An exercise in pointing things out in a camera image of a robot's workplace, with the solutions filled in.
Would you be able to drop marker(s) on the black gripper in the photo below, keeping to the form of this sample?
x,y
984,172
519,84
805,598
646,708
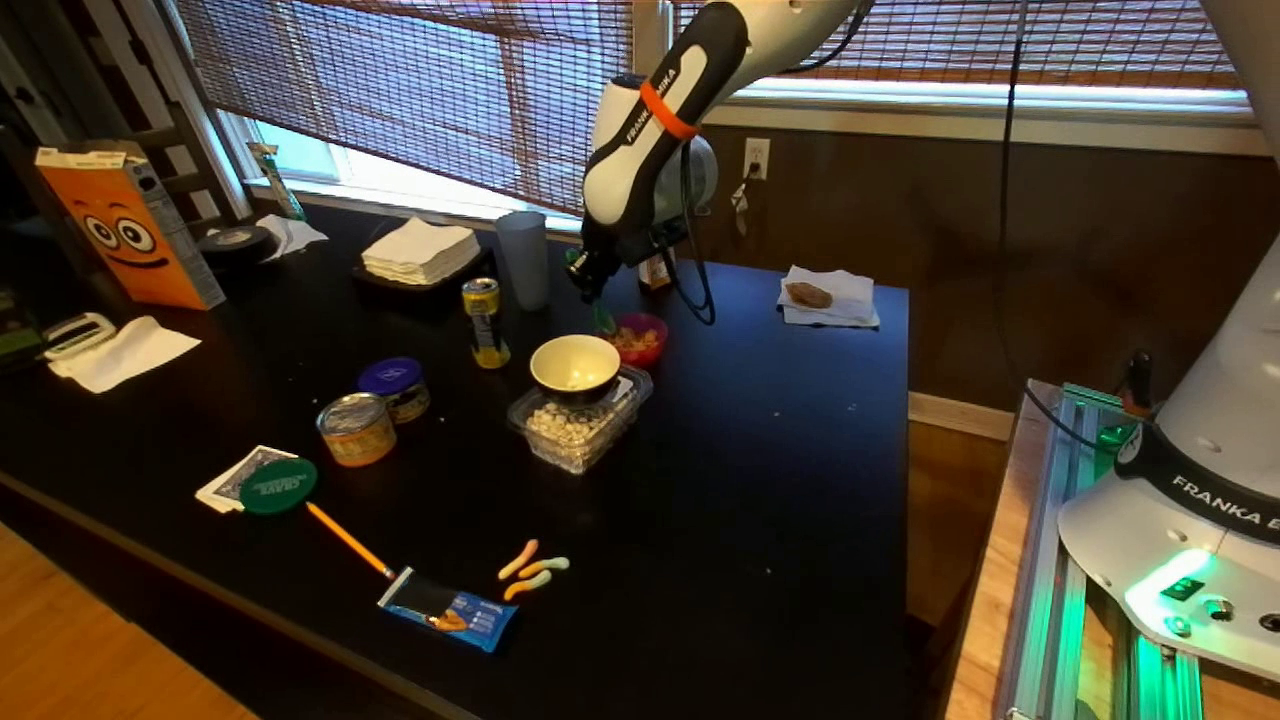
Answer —
x,y
612,256

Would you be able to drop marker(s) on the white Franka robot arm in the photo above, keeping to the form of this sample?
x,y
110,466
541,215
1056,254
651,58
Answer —
x,y
666,81

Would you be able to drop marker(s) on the orange red bowl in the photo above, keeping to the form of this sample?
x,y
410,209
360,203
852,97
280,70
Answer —
x,y
640,340

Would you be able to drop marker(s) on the white bowl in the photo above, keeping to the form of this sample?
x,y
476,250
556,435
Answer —
x,y
572,362

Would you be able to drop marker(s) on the grey plastic cup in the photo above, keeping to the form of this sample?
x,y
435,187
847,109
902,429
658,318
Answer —
x,y
520,260

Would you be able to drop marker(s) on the small hourglass jar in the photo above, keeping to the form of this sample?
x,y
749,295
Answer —
x,y
484,322

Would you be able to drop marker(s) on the white napkin stack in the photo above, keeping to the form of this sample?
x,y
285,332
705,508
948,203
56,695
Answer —
x,y
421,250

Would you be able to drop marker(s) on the brown cookie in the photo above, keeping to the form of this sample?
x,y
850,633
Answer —
x,y
809,295

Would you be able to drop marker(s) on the woven window blind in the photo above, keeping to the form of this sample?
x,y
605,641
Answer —
x,y
441,93

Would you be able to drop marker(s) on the white napkin under cookie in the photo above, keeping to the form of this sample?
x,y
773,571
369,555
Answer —
x,y
852,301

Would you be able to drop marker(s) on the blue lid jar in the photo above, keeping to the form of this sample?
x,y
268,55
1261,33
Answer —
x,y
394,386

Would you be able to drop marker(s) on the gummy worm candy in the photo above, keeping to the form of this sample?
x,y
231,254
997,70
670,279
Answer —
x,y
545,564
526,586
519,559

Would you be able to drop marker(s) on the crumpled white napkin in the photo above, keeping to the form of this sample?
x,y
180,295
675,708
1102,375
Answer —
x,y
291,232

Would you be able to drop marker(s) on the dark round object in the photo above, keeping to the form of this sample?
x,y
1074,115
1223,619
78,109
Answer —
x,y
233,243

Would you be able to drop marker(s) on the orange pencil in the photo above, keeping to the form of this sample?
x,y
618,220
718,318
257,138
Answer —
x,y
349,539

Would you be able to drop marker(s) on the orange cartoon face box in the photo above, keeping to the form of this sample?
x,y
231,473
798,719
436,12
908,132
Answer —
x,y
133,232

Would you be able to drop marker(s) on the white paper sheet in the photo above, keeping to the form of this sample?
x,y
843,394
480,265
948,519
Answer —
x,y
126,354

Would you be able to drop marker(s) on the white wall outlet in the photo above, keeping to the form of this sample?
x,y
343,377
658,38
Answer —
x,y
758,159

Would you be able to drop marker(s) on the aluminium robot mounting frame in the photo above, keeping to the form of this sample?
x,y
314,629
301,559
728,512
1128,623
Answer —
x,y
1032,535

